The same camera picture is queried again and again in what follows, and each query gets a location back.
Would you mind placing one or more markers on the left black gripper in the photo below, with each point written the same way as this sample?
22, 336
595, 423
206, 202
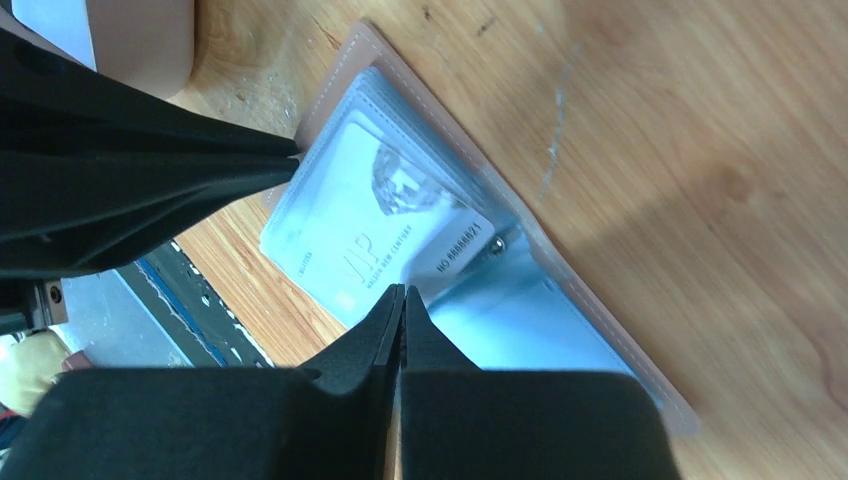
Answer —
65, 216

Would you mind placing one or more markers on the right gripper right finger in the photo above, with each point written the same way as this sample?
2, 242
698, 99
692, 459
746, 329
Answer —
462, 422

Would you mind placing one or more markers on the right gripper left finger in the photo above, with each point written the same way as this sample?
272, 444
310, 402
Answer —
328, 418

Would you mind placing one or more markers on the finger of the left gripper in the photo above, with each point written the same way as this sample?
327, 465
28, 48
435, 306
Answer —
54, 106

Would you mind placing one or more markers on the silver white credit card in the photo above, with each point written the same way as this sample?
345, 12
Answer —
359, 216

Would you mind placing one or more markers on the pink leather card holder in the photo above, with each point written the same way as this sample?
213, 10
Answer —
518, 304

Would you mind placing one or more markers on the white card in tray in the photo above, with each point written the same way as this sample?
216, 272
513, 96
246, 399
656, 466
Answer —
64, 23

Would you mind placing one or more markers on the pink oval tray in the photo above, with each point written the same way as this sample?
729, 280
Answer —
145, 44

